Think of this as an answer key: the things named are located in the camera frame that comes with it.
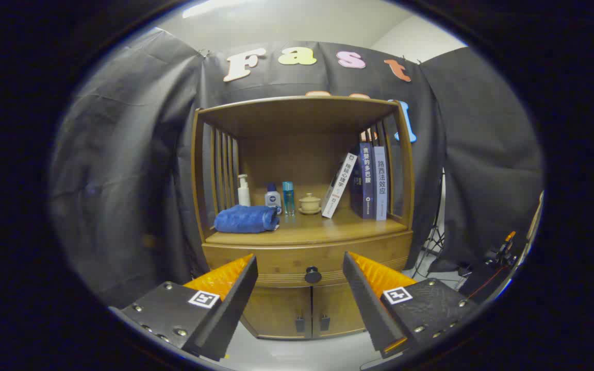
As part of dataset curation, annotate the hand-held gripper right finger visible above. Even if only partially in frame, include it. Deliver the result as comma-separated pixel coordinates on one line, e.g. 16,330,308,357
342,251,478,360

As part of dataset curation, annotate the black device with orange part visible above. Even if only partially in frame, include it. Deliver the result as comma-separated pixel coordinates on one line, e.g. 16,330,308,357
459,231,527,305

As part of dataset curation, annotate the white book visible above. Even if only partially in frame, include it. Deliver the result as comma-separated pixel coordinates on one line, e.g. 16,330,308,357
321,152,358,219

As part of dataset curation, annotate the white pump bottle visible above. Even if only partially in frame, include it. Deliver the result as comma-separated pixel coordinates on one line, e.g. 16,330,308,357
237,174,251,207

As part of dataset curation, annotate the dark blue book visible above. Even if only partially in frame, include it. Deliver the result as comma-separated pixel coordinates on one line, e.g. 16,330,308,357
350,142,375,220

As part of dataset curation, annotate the beige lidded teacup with saucer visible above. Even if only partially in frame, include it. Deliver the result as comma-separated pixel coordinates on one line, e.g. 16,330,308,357
298,193,322,215

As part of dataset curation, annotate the wooden cabinet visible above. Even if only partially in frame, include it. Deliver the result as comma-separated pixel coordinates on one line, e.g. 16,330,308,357
191,95,415,341

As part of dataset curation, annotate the pale blue book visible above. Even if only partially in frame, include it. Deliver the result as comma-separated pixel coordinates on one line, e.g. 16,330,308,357
372,146,389,222

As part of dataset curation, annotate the clear blue bottle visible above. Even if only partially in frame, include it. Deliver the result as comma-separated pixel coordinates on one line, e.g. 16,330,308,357
282,181,295,216

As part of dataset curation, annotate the wooden cabinet door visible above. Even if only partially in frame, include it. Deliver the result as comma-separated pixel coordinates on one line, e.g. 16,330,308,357
240,286,312,340
311,282,367,338

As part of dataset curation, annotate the black light stand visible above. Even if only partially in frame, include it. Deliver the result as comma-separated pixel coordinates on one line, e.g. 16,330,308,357
413,170,447,276

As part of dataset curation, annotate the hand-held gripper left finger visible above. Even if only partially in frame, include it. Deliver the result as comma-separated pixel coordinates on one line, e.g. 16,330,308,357
109,254,259,362

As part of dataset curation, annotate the white bottle with blue cap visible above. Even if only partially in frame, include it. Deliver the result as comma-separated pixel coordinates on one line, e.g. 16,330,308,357
265,183,283,214

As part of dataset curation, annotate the folded blue towel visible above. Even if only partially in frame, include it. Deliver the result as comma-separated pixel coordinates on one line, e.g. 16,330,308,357
213,205,281,234

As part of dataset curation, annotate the wooden countertop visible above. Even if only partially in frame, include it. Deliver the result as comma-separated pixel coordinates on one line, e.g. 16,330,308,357
205,206,408,246

